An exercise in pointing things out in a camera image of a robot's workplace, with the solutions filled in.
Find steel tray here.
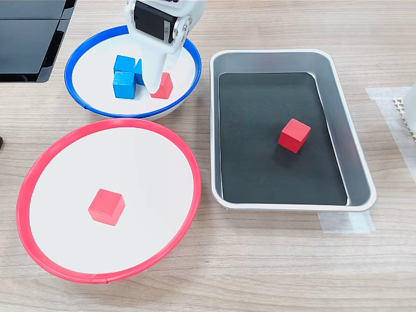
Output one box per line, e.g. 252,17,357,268
209,48,378,213

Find white plate blue rim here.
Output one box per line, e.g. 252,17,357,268
64,24,203,122

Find black glossy panel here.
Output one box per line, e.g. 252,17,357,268
0,18,71,83
0,0,78,21

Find red cube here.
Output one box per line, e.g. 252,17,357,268
87,188,126,227
151,71,174,99
278,118,312,154

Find black tray mat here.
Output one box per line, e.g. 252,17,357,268
217,71,348,206

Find blue cube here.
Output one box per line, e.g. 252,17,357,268
112,70,138,99
113,55,137,74
133,58,146,87

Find clear tape strip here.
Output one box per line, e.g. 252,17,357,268
365,86,412,101
317,211,376,234
376,97,416,183

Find white plate red rim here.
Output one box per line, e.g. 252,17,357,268
16,118,202,285

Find pale perforated base plate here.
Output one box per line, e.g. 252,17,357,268
392,98,416,141

